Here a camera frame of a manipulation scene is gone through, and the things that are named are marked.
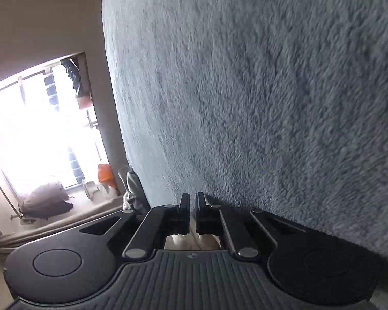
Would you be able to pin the dark clothes pile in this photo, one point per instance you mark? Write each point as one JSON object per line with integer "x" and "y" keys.
{"x": 134, "y": 197}

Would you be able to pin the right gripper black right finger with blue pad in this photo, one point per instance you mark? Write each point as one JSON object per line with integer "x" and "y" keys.
{"x": 307, "y": 264}

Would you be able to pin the white sweatshirt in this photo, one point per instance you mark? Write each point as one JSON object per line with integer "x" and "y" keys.
{"x": 192, "y": 241}

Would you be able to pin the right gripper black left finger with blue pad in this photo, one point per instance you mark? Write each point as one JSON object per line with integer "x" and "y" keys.
{"x": 78, "y": 263}

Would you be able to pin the orange bag on sill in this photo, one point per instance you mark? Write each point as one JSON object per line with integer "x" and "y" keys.
{"x": 105, "y": 175}

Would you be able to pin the grey-blue fleece bed blanket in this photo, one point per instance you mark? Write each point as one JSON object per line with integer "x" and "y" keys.
{"x": 276, "y": 104}

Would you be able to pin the grey bag on sill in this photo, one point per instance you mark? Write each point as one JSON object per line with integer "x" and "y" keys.
{"x": 46, "y": 201}

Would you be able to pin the bright window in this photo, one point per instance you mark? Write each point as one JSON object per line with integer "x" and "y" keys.
{"x": 49, "y": 132}

